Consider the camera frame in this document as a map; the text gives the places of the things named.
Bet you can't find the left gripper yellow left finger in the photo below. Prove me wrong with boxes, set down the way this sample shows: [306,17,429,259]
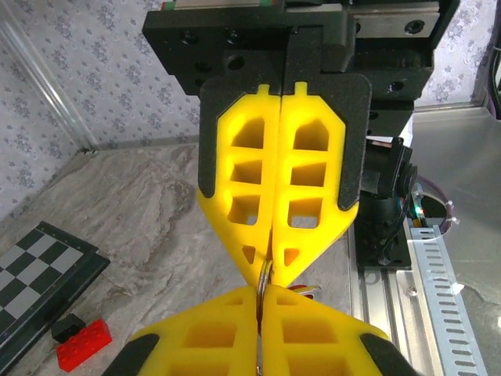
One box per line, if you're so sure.
[102,285,262,376]

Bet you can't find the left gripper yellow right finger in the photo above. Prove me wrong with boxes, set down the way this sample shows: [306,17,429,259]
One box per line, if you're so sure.
[261,284,416,376]

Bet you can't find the silver metal keyring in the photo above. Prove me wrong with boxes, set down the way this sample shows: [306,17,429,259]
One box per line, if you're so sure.
[256,258,275,338]

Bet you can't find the long aluminium profile beam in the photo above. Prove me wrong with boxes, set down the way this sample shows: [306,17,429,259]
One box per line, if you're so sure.
[348,234,445,376]

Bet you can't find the small controller circuit board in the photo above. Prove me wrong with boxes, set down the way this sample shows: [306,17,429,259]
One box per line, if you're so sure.
[409,191,430,228]

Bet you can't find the red toy brick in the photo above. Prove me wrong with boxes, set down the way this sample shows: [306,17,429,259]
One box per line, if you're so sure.
[56,319,114,373]

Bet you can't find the grey metal sheet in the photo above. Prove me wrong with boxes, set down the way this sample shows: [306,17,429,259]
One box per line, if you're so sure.
[410,105,501,376]

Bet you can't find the small black toy brick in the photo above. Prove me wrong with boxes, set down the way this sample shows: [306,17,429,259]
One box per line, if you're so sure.
[50,313,86,345]

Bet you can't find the folded black grey chessboard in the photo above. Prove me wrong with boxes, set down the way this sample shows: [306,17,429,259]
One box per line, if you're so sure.
[0,221,111,375]

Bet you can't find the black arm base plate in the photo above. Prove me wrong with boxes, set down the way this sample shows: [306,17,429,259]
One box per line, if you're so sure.
[355,230,412,270]

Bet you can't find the grey slotted cable duct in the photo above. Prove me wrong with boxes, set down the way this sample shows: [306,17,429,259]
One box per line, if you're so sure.
[406,225,490,376]

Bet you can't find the aluminium frame post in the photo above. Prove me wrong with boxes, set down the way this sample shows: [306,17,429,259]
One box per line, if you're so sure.
[0,0,99,153]

